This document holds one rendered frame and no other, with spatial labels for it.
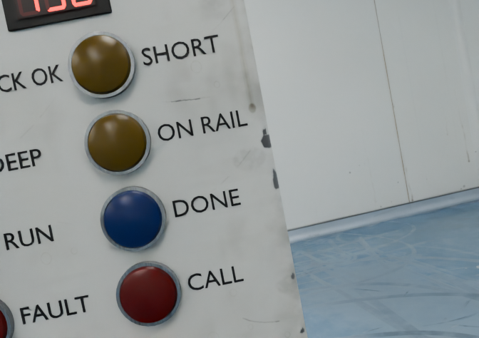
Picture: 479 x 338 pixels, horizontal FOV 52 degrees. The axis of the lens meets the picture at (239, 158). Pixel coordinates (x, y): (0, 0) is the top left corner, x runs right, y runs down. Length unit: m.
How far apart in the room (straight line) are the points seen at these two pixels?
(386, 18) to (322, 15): 0.58
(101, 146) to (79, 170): 0.02
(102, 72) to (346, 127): 4.10
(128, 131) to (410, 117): 4.37
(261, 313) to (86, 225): 0.09
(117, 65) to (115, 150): 0.04
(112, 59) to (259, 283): 0.12
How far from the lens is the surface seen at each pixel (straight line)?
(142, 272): 0.23
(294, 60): 4.22
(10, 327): 0.26
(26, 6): 0.25
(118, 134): 0.23
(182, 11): 0.24
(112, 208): 0.23
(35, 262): 0.25
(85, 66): 0.23
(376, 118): 4.41
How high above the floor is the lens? 0.99
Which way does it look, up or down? 3 degrees down
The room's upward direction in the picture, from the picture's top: 11 degrees counter-clockwise
